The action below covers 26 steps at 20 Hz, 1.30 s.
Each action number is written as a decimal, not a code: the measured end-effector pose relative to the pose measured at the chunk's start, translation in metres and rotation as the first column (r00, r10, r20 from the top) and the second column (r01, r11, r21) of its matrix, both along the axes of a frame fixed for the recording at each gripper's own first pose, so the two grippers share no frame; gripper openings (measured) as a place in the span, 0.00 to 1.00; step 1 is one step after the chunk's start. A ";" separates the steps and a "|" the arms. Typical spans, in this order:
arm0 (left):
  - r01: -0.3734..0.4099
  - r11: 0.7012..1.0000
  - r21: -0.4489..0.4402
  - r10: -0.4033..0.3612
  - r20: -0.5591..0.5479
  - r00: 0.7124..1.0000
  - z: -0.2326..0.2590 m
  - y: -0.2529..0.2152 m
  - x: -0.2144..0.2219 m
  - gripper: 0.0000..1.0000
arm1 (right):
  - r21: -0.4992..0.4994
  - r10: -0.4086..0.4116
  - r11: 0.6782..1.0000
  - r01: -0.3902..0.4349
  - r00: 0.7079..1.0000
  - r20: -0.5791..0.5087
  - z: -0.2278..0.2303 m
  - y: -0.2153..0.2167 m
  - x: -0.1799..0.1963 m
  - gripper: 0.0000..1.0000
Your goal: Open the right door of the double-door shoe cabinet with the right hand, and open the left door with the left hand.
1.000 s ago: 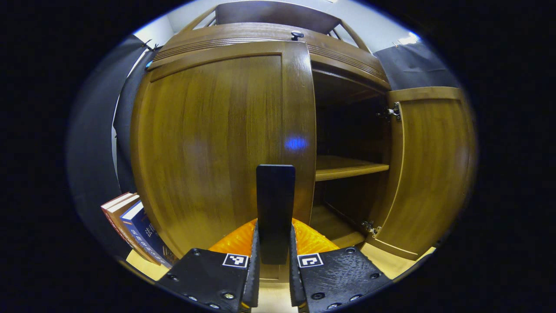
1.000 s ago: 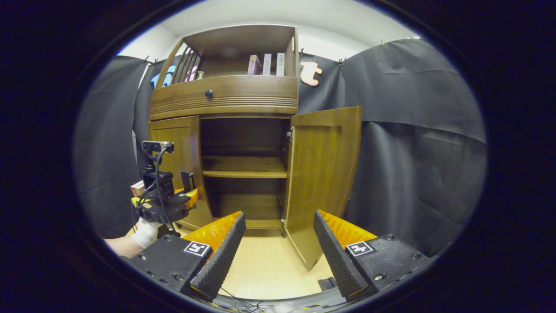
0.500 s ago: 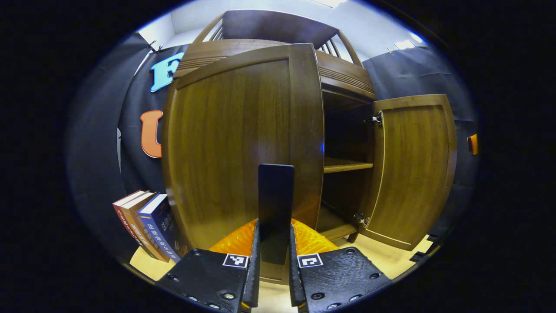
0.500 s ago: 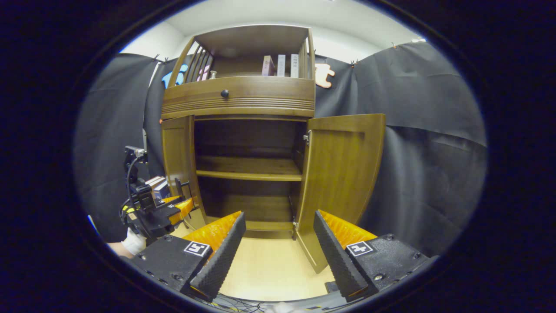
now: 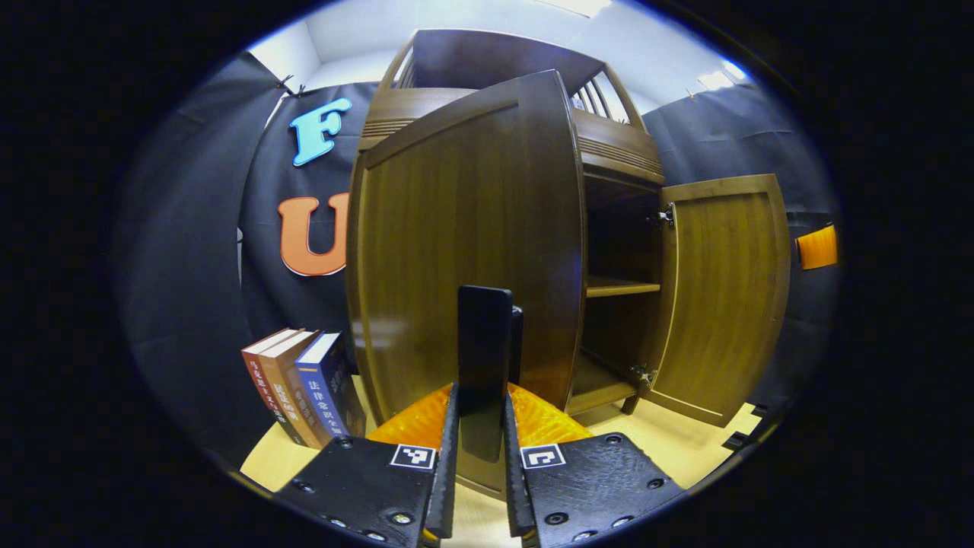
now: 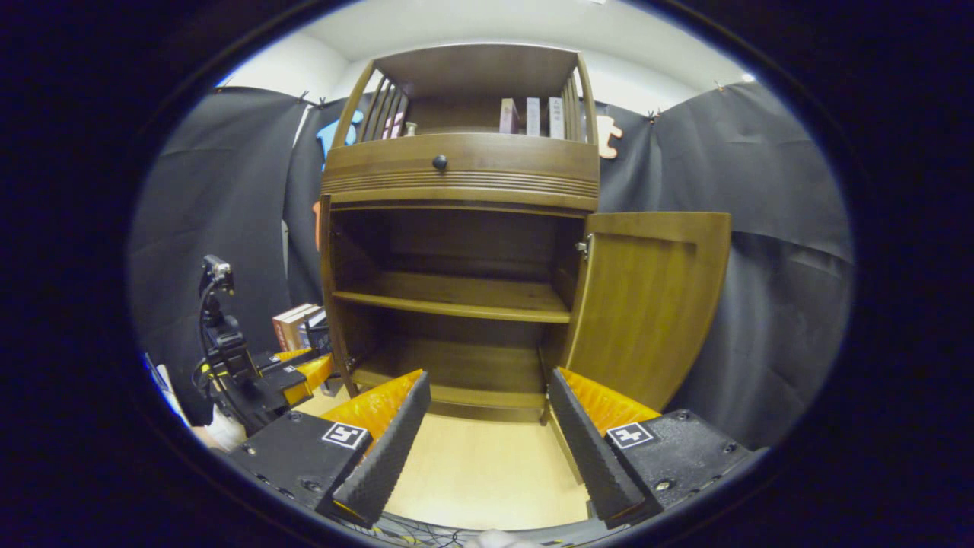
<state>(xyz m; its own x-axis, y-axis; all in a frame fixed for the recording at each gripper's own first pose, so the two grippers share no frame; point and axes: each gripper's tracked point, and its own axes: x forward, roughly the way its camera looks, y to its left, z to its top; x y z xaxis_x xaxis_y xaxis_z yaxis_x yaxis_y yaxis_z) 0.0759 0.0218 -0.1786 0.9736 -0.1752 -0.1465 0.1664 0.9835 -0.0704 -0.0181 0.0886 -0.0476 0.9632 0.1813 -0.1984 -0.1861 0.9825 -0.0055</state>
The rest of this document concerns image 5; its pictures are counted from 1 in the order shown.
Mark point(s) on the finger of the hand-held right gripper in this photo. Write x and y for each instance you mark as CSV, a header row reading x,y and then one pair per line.
x,y
818,247

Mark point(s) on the wooden cabinet shelf board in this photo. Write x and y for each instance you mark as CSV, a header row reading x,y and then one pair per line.
x,y
620,287

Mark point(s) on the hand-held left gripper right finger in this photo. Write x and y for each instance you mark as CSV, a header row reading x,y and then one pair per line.
x,y
516,495

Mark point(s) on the black backdrop cloth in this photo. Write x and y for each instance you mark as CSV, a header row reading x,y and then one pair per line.
x,y
183,266

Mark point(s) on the red book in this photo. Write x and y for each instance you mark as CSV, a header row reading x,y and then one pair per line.
x,y
262,380

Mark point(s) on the metal door hinge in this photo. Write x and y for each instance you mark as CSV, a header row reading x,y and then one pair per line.
x,y
644,374
666,216

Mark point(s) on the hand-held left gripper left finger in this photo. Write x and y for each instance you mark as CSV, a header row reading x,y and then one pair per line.
x,y
445,487

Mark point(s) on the brown book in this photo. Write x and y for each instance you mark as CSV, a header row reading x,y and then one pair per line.
x,y
289,388

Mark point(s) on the blue book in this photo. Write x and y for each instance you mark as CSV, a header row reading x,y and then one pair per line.
x,y
327,384

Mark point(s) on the wooden shoe cabinet door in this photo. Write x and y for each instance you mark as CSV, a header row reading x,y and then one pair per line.
x,y
472,213
723,304

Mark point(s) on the wooden double-door shoe cabinet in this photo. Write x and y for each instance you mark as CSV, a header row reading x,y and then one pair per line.
x,y
487,49

